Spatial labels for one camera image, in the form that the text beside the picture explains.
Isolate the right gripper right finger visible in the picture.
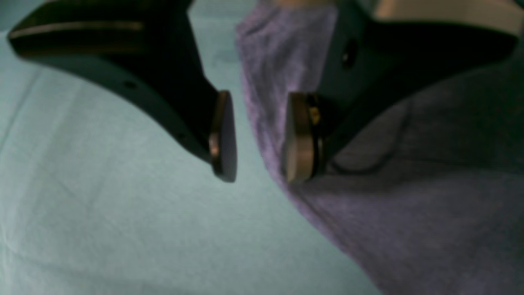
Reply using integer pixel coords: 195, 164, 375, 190
286, 0, 523, 183

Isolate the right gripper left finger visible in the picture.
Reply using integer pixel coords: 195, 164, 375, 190
7, 0, 237, 183

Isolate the blue-grey heathered T-shirt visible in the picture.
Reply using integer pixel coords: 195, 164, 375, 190
236, 0, 524, 295

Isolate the teal table cloth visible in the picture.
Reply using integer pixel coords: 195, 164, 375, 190
0, 0, 379, 295

